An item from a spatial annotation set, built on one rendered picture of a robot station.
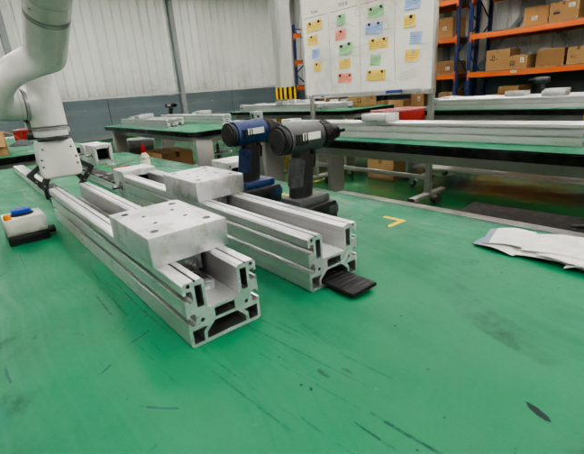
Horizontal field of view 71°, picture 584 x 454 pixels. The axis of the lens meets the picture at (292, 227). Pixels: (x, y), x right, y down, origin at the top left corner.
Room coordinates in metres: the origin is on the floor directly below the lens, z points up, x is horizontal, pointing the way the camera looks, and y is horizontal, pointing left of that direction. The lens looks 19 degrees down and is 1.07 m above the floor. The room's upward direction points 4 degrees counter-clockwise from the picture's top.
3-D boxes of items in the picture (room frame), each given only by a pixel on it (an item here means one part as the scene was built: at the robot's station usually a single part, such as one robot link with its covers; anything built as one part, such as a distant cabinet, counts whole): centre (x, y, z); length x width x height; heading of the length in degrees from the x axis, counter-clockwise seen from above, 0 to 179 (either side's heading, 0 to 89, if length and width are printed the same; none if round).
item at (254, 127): (1.07, 0.07, 0.89); 0.20 x 0.08 x 0.22; 130
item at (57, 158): (1.12, 0.62, 0.94); 0.10 x 0.07 x 0.11; 128
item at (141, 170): (1.22, 0.47, 0.83); 0.12 x 0.09 x 0.10; 128
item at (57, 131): (1.12, 0.61, 1.00); 0.09 x 0.08 x 0.03; 128
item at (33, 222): (0.91, 0.60, 0.81); 0.10 x 0.08 x 0.06; 128
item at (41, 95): (1.11, 0.62, 1.08); 0.09 x 0.08 x 0.13; 133
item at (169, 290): (0.76, 0.34, 0.82); 0.80 x 0.10 x 0.09; 38
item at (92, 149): (2.04, 0.93, 0.83); 0.11 x 0.10 x 0.10; 132
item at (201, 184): (0.88, 0.19, 0.87); 0.16 x 0.11 x 0.07; 38
